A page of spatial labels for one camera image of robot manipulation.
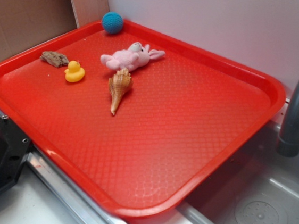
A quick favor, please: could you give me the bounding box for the red plastic tray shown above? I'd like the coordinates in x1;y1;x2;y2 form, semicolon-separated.
0;21;286;218

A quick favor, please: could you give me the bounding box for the tan spiral seashell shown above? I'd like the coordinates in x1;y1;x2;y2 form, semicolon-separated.
108;68;134;116

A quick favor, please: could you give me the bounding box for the pink plush bunny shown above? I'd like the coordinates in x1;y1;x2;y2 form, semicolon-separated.
100;42;165;72

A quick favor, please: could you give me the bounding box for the yellow rubber duck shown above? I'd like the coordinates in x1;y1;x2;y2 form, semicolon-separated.
64;61;85;83

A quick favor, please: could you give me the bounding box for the blue crocheted ball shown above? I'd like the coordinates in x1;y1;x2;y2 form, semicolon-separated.
102;12;124;35

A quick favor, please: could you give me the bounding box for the grey plastic sink basin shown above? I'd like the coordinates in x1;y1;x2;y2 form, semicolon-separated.
178;122;299;224

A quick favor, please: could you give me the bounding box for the brown cardboard panel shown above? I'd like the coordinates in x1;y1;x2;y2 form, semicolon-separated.
0;0;77;62

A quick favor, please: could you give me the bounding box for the silver metal rail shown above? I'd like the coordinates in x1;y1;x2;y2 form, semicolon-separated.
0;110;127;224

